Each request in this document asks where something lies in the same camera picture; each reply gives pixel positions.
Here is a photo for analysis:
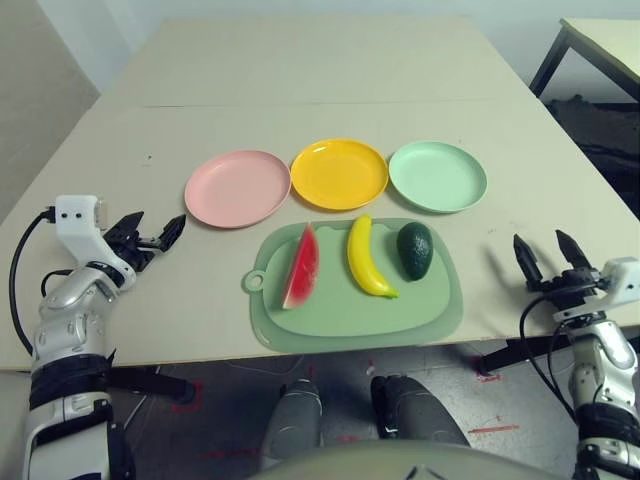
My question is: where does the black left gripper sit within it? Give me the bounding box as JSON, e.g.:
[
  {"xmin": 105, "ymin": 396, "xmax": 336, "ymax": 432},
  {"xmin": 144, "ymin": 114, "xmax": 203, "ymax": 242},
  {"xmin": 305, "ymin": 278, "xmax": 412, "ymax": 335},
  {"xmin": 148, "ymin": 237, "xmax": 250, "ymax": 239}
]
[{"xmin": 102, "ymin": 210, "xmax": 188, "ymax": 275}]

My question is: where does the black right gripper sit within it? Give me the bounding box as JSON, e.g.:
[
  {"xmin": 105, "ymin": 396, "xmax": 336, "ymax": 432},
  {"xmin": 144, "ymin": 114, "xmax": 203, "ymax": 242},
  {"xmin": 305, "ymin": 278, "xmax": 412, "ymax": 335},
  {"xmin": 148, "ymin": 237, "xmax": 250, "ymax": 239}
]
[{"xmin": 512, "ymin": 228, "xmax": 602, "ymax": 307}]

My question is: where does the dark green toy avocado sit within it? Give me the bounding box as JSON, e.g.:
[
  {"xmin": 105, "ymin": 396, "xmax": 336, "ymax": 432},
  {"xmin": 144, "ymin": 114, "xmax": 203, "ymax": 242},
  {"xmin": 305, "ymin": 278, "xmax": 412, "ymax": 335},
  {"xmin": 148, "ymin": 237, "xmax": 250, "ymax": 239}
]
[{"xmin": 396, "ymin": 221, "xmax": 434, "ymax": 282}]

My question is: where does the toy watermelon slice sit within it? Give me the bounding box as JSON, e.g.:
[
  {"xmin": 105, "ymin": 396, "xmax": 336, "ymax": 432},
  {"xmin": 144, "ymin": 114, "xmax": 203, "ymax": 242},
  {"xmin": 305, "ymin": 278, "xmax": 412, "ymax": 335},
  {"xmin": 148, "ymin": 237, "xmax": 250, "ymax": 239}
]
[{"xmin": 281, "ymin": 223, "xmax": 320, "ymax": 311}]

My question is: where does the yellow toy banana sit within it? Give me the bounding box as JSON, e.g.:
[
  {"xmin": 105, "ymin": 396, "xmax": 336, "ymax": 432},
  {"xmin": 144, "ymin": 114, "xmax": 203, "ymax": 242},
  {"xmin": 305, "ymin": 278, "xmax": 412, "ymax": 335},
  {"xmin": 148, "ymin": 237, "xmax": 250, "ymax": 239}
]
[{"xmin": 347, "ymin": 214, "xmax": 401, "ymax": 301}]

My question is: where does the pink plastic plate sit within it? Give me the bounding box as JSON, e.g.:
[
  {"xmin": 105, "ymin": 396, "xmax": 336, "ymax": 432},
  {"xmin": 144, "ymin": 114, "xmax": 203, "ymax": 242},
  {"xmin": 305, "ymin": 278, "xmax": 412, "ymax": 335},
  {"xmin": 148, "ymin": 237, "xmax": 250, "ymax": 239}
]
[{"xmin": 183, "ymin": 148, "xmax": 293, "ymax": 231}]

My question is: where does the mint green plastic plate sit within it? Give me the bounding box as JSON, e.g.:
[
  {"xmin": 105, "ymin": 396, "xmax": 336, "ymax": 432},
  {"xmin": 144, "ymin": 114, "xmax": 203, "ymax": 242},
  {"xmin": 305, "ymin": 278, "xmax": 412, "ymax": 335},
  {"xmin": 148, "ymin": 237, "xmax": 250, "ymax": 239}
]
[{"xmin": 388, "ymin": 140, "xmax": 489, "ymax": 215}]

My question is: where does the yellow plastic plate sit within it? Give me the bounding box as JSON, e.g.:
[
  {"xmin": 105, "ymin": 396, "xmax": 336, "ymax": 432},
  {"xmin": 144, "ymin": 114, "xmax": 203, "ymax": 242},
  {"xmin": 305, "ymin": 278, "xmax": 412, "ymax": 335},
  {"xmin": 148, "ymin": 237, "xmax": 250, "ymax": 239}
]
[{"xmin": 290, "ymin": 138, "xmax": 390, "ymax": 211}]

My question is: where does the green silicone cutting board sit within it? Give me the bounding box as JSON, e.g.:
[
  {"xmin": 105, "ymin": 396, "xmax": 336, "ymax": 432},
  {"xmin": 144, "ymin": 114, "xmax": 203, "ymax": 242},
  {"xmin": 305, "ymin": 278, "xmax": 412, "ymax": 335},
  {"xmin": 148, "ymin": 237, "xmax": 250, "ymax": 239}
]
[{"xmin": 242, "ymin": 215, "xmax": 465, "ymax": 354}]

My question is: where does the grey right robot leg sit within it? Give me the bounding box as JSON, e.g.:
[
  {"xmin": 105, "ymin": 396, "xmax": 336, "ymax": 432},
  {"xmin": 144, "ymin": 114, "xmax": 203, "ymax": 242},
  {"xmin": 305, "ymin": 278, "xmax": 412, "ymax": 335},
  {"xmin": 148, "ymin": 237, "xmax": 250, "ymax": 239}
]
[{"xmin": 369, "ymin": 373, "xmax": 471, "ymax": 449}]

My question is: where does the grey robot leg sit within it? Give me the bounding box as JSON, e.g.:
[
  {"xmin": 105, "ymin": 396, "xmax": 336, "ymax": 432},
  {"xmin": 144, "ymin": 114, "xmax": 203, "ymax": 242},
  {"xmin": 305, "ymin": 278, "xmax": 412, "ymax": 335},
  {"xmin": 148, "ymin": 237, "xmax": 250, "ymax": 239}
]
[
  {"xmin": 369, "ymin": 373, "xmax": 471, "ymax": 449},
  {"xmin": 262, "ymin": 378, "xmax": 321, "ymax": 461}
]

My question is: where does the grey left robot leg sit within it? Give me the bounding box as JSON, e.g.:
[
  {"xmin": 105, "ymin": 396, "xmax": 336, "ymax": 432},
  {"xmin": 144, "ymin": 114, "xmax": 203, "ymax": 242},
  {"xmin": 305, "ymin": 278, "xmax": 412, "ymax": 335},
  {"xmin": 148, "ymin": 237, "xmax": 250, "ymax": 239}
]
[{"xmin": 262, "ymin": 378, "xmax": 321, "ymax": 461}]

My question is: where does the grey robot torso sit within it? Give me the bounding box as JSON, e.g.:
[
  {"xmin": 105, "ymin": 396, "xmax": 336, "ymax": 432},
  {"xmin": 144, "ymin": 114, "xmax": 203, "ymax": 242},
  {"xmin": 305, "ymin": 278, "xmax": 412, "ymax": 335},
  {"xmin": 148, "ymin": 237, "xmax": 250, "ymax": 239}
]
[{"xmin": 249, "ymin": 439, "xmax": 576, "ymax": 480}]

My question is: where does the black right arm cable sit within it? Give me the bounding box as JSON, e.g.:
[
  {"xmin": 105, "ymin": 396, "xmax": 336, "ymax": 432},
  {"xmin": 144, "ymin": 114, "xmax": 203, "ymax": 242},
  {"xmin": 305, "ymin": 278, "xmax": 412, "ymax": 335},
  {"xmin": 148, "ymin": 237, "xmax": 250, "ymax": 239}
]
[{"xmin": 518, "ymin": 294, "xmax": 581, "ymax": 426}]

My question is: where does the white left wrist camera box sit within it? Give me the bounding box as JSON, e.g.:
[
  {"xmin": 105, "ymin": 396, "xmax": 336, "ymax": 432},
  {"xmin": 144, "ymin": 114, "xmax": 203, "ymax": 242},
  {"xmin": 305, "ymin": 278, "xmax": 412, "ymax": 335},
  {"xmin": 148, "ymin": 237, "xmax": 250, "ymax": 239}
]
[{"xmin": 53, "ymin": 193, "xmax": 137, "ymax": 291}]

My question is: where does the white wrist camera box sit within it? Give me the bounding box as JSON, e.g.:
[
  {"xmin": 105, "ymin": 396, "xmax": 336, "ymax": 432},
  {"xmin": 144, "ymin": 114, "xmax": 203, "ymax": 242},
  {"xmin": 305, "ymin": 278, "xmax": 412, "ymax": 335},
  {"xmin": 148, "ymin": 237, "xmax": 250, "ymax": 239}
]
[
  {"xmin": 53, "ymin": 193, "xmax": 137, "ymax": 291},
  {"xmin": 594, "ymin": 256, "xmax": 640, "ymax": 321}
]

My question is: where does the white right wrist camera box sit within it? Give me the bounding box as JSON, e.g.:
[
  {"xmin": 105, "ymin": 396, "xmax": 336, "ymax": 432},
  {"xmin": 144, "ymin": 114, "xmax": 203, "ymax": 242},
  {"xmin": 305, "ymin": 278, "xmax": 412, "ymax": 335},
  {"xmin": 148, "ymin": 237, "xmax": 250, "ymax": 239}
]
[{"xmin": 594, "ymin": 256, "xmax": 640, "ymax": 321}]

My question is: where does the beige side table black frame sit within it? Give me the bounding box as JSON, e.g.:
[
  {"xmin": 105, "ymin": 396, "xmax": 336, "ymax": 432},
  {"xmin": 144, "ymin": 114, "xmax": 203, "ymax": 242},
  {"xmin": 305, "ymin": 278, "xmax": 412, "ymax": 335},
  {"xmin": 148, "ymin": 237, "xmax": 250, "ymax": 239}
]
[{"xmin": 528, "ymin": 17, "xmax": 640, "ymax": 101}]

